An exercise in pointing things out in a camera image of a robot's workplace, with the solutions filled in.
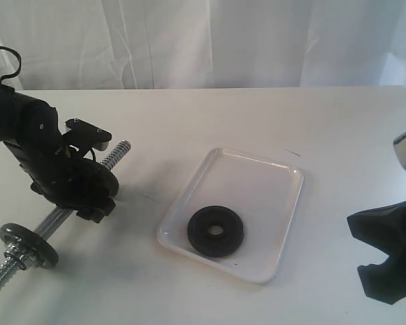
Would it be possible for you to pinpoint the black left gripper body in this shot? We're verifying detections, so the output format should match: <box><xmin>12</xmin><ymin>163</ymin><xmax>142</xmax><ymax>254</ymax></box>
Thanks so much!
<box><xmin>5</xmin><ymin>130</ymin><xmax>101</xmax><ymax>209</ymax></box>

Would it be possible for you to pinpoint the chrome threaded dumbbell bar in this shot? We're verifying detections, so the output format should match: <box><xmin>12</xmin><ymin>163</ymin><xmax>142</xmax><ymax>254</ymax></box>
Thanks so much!
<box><xmin>0</xmin><ymin>139</ymin><xmax>132</xmax><ymax>303</ymax></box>

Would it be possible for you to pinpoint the black weight plate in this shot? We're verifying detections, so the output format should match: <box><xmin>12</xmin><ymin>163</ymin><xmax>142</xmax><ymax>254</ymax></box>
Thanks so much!
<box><xmin>187</xmin><ymin>205</ymin><xmax>244</xmax><ymax>258</ymax></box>
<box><xmin>0</xmin><ymin>223</ymin><xmax>59</xmax><ymax>269</ymax></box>

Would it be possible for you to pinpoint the black weight plate end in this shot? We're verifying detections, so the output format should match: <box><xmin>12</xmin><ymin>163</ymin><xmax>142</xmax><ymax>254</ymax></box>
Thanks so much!
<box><xmin>99</xmin><ymin>165</ymin><xmax>119</xmax><ymax>198</ymax></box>

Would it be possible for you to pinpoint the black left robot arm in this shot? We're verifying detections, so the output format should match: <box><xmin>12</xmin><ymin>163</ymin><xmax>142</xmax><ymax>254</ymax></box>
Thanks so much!
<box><xmin>0</xmin><ymin>86</ymin><xmax>119</xmax><ymax>223</ymax></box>

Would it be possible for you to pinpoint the chrome collar nut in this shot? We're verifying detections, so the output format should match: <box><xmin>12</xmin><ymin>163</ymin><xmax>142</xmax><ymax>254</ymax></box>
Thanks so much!
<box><xmin>4</xmin><ymin>245</ymin><xmax>30</xmax><ymax>270</ymax></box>

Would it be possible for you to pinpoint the white backdrop curtain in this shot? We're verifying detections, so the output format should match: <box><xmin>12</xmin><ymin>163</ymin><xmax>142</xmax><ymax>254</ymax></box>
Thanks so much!
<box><xmin>0</xmin><ymin>1</ymin><xmax>406</xmax><ymax>89</ymax></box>

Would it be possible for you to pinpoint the white rectangular plastic tray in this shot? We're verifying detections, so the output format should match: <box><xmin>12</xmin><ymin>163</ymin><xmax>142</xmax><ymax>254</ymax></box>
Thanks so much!
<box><xmin>157</xmin><ymin>148</ymin><xmax>304</xmax><ymax>284</ymax></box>

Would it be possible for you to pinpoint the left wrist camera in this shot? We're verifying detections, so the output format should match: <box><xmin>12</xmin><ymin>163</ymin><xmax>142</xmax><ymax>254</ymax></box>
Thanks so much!
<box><xmin>63</xmin><ymin>118</ymin><xmax>112</xmax><ymax>152</ymax></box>

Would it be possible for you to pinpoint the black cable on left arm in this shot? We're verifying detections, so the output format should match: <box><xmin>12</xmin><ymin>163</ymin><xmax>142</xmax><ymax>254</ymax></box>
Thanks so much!
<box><xmin>0</xmin><ymin>45</ymin><xmax>23</xmax><ymax>89</ymax></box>

